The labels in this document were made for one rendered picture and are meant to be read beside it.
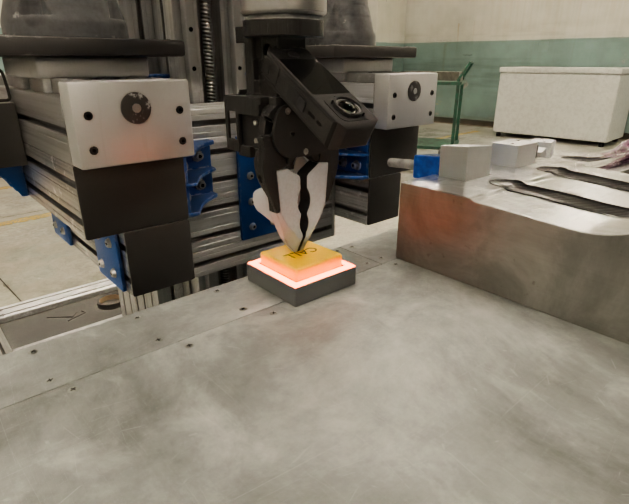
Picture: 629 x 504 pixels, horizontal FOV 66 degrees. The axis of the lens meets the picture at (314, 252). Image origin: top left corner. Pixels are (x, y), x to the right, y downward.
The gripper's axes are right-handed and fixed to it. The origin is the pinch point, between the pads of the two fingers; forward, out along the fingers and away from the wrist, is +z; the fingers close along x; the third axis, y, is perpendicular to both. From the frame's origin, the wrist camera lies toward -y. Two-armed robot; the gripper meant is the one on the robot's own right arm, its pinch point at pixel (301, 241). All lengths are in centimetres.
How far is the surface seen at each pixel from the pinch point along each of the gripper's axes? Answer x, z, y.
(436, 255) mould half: -12.5, 2.6, -7.4
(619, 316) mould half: -12.5, 2.5, -25.2
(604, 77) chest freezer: -643, 3, 207
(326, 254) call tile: -1.6, 1.3, -2.0
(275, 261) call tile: 3.0, 1.5, 0.3
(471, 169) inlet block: -19.5, -5.5, -6.1
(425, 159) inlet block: -18.9, -5.8, -0.3
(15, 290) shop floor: 2, 84, 214
